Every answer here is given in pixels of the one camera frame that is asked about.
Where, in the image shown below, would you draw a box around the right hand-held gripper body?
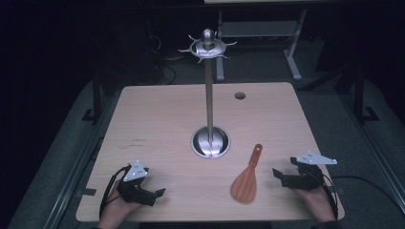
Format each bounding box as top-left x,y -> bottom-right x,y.
281,150 -> 338,192

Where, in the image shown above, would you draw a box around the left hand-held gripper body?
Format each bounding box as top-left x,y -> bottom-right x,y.
116,159 -> 157,207

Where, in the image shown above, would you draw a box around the wooden rice paddle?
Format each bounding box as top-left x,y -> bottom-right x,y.
229,143 -> 264,205

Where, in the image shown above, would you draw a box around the steel utensil rack stand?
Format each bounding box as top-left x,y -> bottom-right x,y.
177,28 -> 238,159

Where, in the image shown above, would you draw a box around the person's right hand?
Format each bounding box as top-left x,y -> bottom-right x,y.
291,184 -> 337,223

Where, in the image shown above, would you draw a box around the black metal stand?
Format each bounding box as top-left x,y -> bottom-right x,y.
81,72 -> 103,124
351,65 -> 380,124

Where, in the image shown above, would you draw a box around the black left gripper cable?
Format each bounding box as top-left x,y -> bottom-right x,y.
98,164 -> 132,219

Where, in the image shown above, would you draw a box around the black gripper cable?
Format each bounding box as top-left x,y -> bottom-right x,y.
318,171 -> 405,220
98,164 -> 132,219

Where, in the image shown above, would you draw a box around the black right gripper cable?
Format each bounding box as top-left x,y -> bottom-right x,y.
318,171 -> 405,220

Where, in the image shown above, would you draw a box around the black floor cables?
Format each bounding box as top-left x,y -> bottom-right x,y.
146,31 -> 178,86

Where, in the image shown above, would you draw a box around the white desk frame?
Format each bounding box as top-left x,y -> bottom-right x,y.
215,9 -> 309,82

